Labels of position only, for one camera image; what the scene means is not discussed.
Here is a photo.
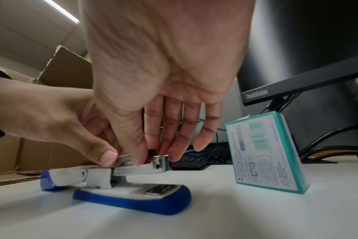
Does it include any black computer monitor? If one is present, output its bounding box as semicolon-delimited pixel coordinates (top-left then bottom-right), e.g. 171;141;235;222
236;0;358;107

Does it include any teal and white staple box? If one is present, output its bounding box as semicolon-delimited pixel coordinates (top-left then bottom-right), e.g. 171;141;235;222
225;111;310;195

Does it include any black keyboard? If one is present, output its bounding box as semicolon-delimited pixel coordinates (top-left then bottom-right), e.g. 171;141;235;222
170;145;230;171

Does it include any person's left hand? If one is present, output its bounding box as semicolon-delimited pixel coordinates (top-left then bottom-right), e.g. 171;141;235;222
0;76;120;168

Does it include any blue and grey stapler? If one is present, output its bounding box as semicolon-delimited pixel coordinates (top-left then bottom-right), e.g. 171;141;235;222
40;154;192;216

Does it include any ceiling strip light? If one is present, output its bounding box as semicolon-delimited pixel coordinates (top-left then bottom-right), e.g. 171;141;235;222
44;0;80;24

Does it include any black monitor cable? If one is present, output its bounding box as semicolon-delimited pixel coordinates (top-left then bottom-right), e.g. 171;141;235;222
263;93;302;115

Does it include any blue cable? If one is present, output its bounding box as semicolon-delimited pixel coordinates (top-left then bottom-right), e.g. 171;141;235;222
179;119;230;162

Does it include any brown cardboard box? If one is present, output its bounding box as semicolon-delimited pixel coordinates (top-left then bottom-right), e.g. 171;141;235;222
0;136;92;188
0;45;94;90

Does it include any person's right hand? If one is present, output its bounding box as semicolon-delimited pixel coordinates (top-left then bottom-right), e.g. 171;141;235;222
78;0;257;167

